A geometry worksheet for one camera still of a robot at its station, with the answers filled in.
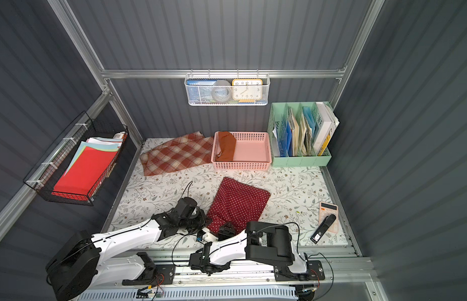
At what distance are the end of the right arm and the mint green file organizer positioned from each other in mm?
466

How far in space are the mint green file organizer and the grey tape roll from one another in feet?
0.88

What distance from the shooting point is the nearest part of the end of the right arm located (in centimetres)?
59

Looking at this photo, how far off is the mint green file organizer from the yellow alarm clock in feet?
0.51

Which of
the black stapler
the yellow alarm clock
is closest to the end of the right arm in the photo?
the black stapler

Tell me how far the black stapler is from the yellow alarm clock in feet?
2.12

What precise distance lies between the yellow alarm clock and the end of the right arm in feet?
1.94
